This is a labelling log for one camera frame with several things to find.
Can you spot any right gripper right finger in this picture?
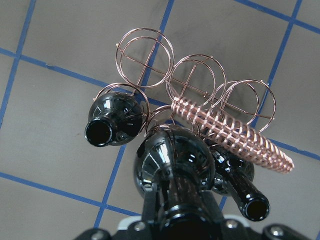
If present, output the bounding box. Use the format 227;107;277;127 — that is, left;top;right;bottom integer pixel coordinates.
201;190;224;223

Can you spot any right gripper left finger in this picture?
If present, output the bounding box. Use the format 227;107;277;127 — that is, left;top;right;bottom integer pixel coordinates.
141;188;157;223

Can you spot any dark wine bottle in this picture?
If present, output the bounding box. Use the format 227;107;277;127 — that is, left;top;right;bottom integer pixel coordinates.
84;92;143;147
133;123;215;240

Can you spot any dark wine bottle in basket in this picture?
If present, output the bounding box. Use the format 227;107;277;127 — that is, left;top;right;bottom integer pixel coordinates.
84;92;143;147

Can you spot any copper wire wine basket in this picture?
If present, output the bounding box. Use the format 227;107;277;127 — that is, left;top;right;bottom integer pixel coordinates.
92;27;295;175

